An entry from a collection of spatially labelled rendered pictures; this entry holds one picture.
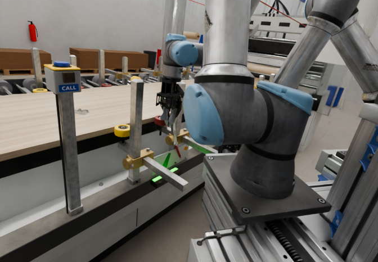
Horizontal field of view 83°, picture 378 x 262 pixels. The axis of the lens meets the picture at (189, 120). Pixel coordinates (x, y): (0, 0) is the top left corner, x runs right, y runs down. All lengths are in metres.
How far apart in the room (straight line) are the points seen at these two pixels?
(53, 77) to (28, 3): 7.43
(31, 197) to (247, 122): 0.92
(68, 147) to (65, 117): 0.10
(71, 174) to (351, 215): 0.77
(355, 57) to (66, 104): 0.92
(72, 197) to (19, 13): 7.38
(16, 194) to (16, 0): 7.24
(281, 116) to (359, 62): 0.52
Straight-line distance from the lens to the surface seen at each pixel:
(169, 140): 1.08
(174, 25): 5.10
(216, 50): 0.40
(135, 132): 0.89
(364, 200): 0.56
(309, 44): 0.73
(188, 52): 0.68
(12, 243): 0.91
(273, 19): 3.86
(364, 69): 0.92
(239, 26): 0.42
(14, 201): 1.08
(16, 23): 8.02
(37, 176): 1.05
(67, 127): 0.74
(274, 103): 0.43
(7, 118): 1.26
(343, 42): 0.89
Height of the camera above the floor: 1.33
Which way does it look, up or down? 21 degrees down
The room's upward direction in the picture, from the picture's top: 8 degrees clockwise
